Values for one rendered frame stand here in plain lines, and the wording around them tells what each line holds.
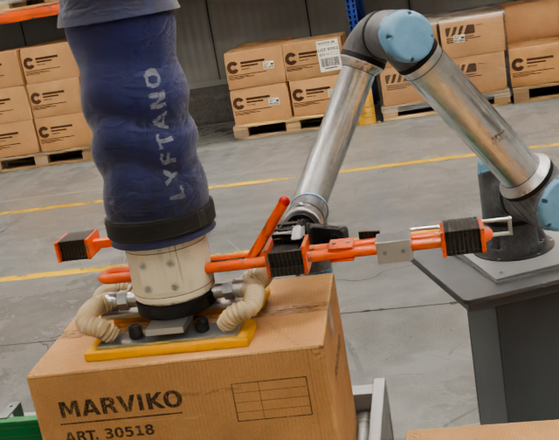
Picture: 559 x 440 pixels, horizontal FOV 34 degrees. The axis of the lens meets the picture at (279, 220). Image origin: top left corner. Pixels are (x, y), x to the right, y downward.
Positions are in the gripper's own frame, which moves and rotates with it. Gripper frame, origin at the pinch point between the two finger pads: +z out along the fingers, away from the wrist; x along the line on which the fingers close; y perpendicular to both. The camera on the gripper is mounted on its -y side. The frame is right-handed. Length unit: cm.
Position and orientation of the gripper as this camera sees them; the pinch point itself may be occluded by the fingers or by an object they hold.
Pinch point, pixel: (300, 256)
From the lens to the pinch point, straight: 186.4
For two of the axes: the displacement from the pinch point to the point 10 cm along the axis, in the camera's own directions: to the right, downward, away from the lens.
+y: -9.8, 1.0, 1.8
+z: -1.5, 2.8, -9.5
